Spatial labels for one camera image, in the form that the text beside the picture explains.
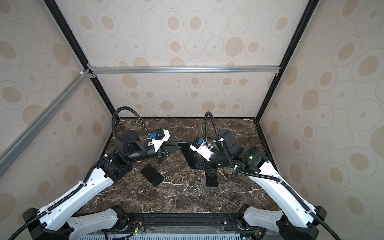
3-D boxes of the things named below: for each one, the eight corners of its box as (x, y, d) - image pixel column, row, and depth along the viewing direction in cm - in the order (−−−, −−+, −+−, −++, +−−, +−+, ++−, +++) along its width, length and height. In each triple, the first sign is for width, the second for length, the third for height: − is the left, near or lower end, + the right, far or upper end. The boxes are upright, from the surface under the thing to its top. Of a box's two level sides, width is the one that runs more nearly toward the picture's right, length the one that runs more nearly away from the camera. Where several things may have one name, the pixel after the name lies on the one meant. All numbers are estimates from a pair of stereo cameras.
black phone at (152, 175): (140, 174, 92) (139, 172, 90) (149, 165, 96) (148, 163, 94) (156, 187, 87) (155, 186, 85) (164, 177, 91) (164, 176, 89)
